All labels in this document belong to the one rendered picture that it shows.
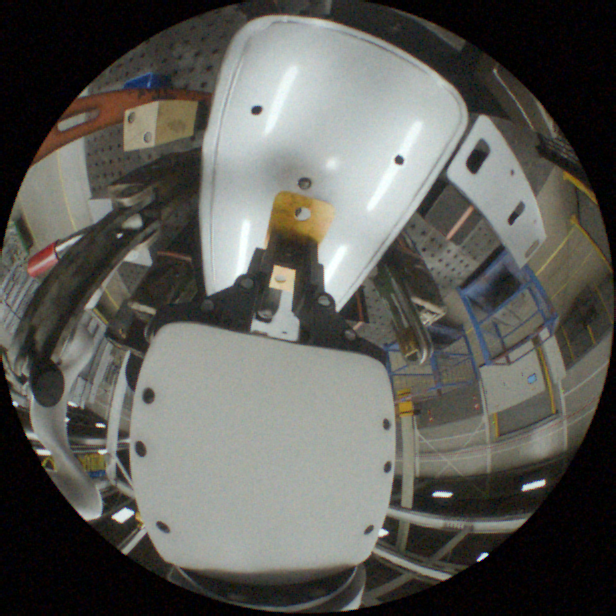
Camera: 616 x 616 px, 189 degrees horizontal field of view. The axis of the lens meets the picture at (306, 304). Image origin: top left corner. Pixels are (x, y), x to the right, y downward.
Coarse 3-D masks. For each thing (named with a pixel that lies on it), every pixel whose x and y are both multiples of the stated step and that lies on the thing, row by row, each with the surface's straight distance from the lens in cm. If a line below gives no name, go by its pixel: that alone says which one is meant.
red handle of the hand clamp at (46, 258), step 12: (132, 216) 18; (144, 216) 19; (84, 228) 21; (120, 228) 19; (132, 228) 19; (60, 240) 23; (72, 240) 21; (48, 252) 23; (60, 252) 23; (36, 264) 25; (48, 264) 24; (36, 276) 26
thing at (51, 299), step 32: (96, 224) 17; (64, 256) 17; (96, 256) 17; (64, 288) 17; (96, 288) 17; (32, 320) 15; (64, 320) 17; (32, 352) 17; (32, 384) 14; (64, 384) 15
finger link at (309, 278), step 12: (312, 252) 11; (300, 264) 12; (312, 264) 10; (300, 276) 11; (312, 276) 10; (324, 276) 11; (300, 288) 10; (312, 288) 10; (324, 288) 11; (300, 300) 10; (300, 312) 10; (348, 324) 10; (348, 336) 9; (348, 348) 9
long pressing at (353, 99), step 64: (256, 64) 20; (320, 64) 19; (384, 64) 20; (256, 128) 18; (320, 128) 18; (384, 128) 19; (448, 128) 22; (256, 192) 19; (320, 192) 19; (384, 192) 20; (320, 256) 23; (256, 320) 36
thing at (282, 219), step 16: (288, 192) 11; (272, 208) 12; (288, 208) 12; (320, 208) 12; (272, 224) 12; (288, 224) 12; (304, 224) 12; (320, 224) 12; (288, 240) 13; (304, 240) 13; (320, 240) 13; (288, 256) 14; (288, 272) 15; (288, 288) 16
